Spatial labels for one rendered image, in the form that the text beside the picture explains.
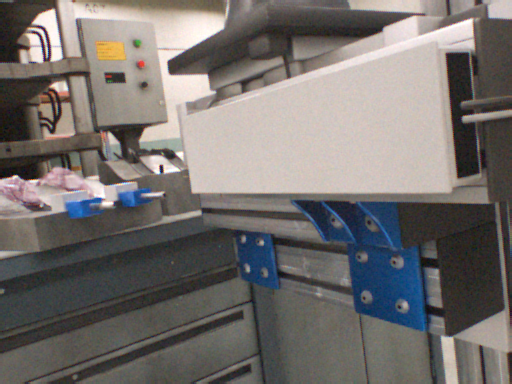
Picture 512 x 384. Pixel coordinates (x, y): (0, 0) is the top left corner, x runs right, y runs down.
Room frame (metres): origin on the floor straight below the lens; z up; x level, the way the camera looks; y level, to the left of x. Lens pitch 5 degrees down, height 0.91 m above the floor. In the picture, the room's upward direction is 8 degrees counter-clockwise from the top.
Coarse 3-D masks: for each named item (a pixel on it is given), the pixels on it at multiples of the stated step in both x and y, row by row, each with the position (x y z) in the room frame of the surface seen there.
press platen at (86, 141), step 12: (84, 132) 1.66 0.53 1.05; (0, 144) 1.57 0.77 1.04; (12, 144) 1.59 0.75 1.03; (24, 144) 1.61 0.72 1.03; (36, 144) 1.64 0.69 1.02; (48, 144) 1.64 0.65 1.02; (60, 144) 1.64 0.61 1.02; (72, 144) 1.64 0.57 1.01; (84, 144) 1.64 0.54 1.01; (96, 144) 1.66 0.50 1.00; (0, 156) 1.57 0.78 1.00; (12, 156) 1.59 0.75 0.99; (24, 156) 1.61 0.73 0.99
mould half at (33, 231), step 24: (48, 192) 0.96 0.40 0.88; (96, 192) 1.01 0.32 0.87; (0, 216) 0.83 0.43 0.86; (24, 216) 0.79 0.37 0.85; (48, 216) 0.77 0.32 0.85; (96, 216) 0.84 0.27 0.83; (120, 216) 0.88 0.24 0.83; (144, 216) 0.92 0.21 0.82; (0, 240) 0.82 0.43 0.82; (24, 240) 0.77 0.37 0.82; (48, 240) 0.76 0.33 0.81; (72, 240) 0.80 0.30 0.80
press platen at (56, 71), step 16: (0, 64) 1.60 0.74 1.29; (16, 64) 1.63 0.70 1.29; (32, 64) 1.64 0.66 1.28; (48, 64) 1.64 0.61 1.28; (64, 64) 1.64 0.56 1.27; (80, 64) 1.65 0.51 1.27; (0, 80) 1.62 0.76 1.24; (32, 96) 2.00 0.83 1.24; (48, 96) 2.10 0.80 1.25; (48, 128) 2.26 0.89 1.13
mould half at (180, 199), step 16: (112, 160) 1.28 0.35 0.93; (144, 160) 1.30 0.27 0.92; (160, 160) 1.31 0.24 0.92; (112, 176) 1.23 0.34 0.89; (128, 176) 1.19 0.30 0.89; (144, 176) 1.07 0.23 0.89; (160, 176) 1.01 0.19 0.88; (176, 176) 1.02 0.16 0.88; (176, 192) 1.02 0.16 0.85; (176, 208) 1.02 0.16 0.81; (192, 208) 1.04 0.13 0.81
